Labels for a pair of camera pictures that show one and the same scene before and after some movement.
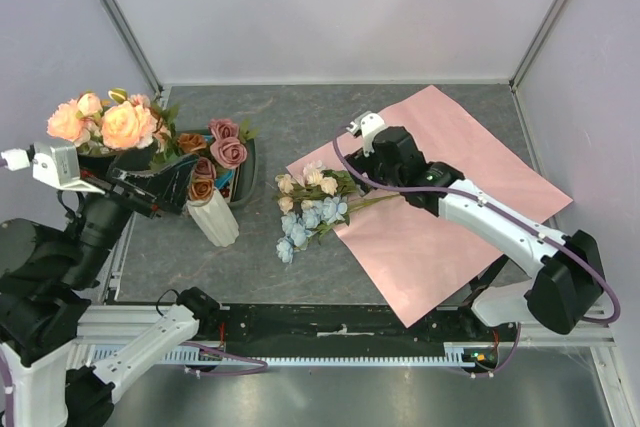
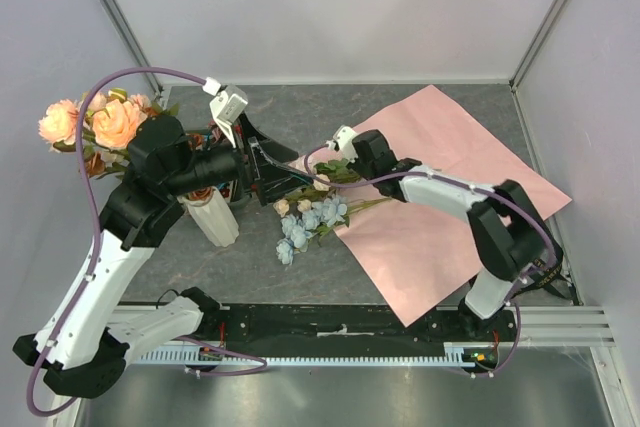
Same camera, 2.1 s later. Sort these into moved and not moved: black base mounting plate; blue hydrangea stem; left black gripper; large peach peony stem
Moved: left black gripper
Not moved: black base mounting plate; large peach peony stem; blue hydrangea stem
